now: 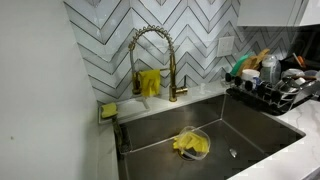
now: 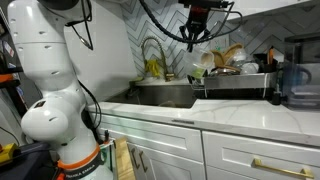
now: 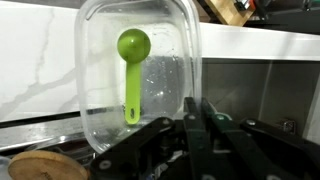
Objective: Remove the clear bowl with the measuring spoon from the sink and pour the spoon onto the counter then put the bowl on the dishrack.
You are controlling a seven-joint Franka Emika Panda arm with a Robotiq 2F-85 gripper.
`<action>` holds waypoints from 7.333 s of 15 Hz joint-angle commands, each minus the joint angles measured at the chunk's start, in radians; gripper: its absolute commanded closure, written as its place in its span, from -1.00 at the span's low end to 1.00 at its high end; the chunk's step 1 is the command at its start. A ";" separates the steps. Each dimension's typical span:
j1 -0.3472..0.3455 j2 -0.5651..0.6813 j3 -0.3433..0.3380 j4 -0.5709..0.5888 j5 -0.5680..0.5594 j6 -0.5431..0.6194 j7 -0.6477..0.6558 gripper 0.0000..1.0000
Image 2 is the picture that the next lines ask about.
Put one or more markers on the gold spring faucet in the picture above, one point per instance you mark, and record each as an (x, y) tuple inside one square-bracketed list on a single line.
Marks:
[(163, 60)]

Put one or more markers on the clear round bowl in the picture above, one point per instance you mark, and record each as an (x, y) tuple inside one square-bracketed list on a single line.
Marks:
[(167, 104)]

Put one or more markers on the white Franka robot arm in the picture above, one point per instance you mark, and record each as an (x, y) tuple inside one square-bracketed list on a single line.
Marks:
[(50, 66)]

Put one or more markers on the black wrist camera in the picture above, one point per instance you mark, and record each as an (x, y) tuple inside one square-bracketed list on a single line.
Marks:
[(206, 3)]

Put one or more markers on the white wall outlet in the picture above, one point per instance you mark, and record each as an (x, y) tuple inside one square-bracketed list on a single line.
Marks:
[(221, 42)]

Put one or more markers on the yellow sponge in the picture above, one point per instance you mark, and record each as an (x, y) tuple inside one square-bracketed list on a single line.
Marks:
[(136, 79)]

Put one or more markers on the white bowl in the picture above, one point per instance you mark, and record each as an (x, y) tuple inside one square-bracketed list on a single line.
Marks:
[(250, 68)]

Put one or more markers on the orange utensil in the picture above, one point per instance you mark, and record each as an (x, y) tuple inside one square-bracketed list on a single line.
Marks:
[(270, 55)]

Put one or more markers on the white cabinet drawer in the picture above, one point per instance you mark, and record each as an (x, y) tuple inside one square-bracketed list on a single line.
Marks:
[(253, 150), (150, 135)]

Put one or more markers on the black soap pump bottle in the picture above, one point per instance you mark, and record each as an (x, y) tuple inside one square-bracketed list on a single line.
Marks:
[(276, 96)]

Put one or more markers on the stainless steel sink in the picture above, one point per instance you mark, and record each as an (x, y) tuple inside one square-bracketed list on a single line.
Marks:
[(160, 95)]

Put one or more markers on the white wall cabinet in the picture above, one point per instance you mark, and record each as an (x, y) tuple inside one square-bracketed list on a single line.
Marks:
[(266, 8)]

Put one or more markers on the clear square plastic bowl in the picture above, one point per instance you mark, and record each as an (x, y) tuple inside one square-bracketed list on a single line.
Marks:
[(196, 61)]

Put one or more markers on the black storage shelf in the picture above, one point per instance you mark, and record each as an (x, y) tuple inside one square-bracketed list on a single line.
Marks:
[(10, 86)]

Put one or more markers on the wooden bowl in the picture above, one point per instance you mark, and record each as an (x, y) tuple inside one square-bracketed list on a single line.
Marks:
[(221, 55)]

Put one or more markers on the black dish rack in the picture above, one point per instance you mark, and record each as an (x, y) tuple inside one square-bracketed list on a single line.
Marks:
[(233, 85)]

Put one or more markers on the black utensil holder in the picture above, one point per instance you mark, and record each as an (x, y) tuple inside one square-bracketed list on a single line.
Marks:
[(265, 66)]

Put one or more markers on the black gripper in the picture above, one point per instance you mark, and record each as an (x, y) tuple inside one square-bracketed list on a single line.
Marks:
[(198, 20)]

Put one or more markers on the yellow cloth on faucet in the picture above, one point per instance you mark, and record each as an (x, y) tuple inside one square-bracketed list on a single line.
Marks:
[(152, 68)]

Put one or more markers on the yellow tool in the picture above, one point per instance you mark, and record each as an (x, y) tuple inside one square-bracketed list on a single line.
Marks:
[(8, 152)]

